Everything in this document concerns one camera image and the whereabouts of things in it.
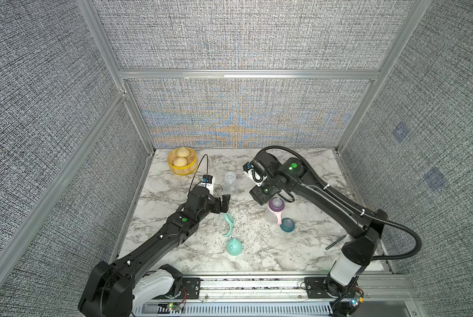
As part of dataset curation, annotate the clear bottle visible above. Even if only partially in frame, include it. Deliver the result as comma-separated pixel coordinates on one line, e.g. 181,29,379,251
223,172,238,195
265,209,282,226

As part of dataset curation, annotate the pink bottle handle ring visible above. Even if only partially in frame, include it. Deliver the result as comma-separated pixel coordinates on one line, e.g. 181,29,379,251
269,205,285,226

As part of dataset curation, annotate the purple nipple collar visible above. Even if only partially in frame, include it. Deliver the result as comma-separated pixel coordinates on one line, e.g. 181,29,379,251
268,197,285,213

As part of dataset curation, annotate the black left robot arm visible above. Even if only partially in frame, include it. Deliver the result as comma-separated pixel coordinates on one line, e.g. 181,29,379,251
78,186,231,316

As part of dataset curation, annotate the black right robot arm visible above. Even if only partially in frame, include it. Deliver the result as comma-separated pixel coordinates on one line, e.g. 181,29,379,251
242,147,383,298

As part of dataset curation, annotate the teal nipple collar upper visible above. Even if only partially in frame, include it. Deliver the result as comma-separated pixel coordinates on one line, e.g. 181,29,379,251
279,218,295,233

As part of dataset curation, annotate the mint cap left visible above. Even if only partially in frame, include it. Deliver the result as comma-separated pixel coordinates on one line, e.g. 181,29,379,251
227,238,243,256

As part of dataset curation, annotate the yellow bamboo steamer basket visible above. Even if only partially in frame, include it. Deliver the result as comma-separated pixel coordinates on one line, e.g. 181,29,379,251
167,147,198,176

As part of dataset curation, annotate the lower steamed bun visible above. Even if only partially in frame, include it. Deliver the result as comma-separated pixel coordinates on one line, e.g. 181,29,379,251
172,157,189,167

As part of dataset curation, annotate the steamed bun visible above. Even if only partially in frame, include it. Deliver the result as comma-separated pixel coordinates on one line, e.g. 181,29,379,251
172,157,189,167
176,147,191,158

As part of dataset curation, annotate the upper steamed bun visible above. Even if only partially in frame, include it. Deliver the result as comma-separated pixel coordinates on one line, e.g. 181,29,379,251
176,147,191,158

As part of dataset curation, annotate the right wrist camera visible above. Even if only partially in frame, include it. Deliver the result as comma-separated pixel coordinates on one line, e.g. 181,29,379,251
242,162,267,187

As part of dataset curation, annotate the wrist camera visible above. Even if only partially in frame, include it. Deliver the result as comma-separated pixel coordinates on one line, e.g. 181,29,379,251
242,162,267,187
199,174,215,195

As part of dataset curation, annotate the mint handle ring lower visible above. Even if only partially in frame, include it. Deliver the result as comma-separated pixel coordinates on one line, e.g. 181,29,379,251
222,211,236,239

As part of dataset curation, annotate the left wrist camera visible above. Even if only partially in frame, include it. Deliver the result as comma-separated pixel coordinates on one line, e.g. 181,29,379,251
199,174,215,195

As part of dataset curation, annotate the left camera black cable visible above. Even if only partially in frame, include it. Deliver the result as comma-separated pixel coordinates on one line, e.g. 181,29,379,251
187,154,210,195

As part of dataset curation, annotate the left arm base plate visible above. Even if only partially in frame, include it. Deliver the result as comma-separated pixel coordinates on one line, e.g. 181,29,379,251
153,277,201,301

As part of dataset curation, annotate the aluminium front rail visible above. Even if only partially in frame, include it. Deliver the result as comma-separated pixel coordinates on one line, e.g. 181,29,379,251
129,270,427,316

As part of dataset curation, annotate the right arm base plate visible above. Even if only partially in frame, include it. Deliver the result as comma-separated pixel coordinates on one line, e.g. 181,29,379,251
303,277,364,308

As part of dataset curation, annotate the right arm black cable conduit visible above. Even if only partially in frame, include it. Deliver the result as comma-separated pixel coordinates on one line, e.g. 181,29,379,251
255,145,423,261

